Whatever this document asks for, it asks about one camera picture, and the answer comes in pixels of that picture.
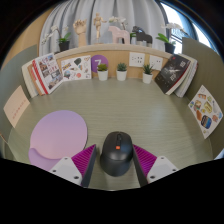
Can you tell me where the white wall socket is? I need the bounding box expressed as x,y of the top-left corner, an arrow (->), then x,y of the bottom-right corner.
128,51 -> 146,68
148,54 -> 164,71

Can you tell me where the small plant in white pot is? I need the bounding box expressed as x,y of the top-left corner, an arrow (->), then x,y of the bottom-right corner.
96,63 -> 109,82
141,63 -> 154,85
115,62 -> 128,82

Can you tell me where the white orchid in black pot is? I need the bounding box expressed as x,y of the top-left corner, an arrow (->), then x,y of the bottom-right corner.
155,21 -> 188,55
40,25 -> 73,53

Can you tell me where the illustrated food sticker card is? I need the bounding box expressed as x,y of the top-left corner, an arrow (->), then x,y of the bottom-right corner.
187,84 -> 224,140

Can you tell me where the purple mouse pad with wrist rest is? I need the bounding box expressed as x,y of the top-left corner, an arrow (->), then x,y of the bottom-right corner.
27,110 -> 89,172

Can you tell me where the wooden mannequin figure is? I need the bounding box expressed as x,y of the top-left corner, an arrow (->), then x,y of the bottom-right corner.
92,12 -> 108,44

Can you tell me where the red-spined photo book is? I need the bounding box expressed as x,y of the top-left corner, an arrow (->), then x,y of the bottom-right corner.
31,52 -> 64,96

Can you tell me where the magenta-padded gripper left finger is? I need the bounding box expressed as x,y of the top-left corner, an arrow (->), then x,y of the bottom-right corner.
49,143 -> 98,188

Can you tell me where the black computer mouse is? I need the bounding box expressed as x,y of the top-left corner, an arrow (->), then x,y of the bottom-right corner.
99,131 -> 134,178

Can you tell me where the pink wooden horse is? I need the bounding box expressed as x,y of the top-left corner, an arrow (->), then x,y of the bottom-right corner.
107,25 -> 131,45

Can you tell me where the dark cover book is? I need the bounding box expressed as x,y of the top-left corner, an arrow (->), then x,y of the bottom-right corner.
154,53 -> 192,96

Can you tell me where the white sticker picture card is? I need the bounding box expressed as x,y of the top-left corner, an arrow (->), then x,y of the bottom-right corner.
60,54 -> 93,82

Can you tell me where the large glass window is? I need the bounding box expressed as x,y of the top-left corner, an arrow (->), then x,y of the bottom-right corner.
159,1 -> 214,54

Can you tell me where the round purple number sign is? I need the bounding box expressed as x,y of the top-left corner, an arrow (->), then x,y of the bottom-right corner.
90,54 -> 110,74

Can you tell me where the wooden hand model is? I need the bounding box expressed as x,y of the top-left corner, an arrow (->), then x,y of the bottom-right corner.
72,18 -> 88,48

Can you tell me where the grey-green desk divider panel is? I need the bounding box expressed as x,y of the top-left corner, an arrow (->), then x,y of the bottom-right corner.
0,44 -> 38,158
181,37 -> 224,158

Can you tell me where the pale pink card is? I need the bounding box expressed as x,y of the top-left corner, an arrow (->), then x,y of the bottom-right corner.
3,84 -> 31,129

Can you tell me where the white book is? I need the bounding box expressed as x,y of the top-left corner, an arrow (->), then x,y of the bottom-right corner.
21,59 -> 39,99

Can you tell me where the dark wooden horse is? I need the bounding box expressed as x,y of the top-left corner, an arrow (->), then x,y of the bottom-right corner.
131,25 -> 154,47

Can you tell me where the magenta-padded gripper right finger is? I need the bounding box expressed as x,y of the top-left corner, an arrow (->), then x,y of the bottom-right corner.
132,144 -> 179,188

